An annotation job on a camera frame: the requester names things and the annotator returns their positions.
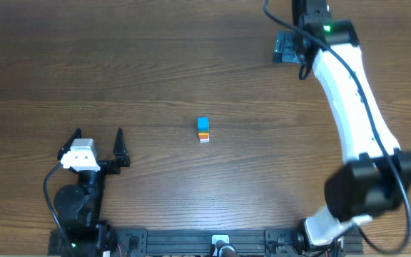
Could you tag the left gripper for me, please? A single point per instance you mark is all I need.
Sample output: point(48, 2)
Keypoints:
point(110, 167)

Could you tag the blue cube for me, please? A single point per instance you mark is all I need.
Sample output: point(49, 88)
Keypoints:
point(203, 124)

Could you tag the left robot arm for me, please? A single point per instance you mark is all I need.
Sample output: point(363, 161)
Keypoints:
point(73, 203)

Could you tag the orange cube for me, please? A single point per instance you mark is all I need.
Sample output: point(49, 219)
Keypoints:
point(203, 135)

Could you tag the white cube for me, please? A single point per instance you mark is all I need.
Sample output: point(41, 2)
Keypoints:
point(205, 140)

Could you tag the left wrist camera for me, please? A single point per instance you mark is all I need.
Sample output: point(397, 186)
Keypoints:
point(80, 155)

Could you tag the mounting rail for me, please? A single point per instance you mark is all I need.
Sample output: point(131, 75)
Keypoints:
point(184, 242)

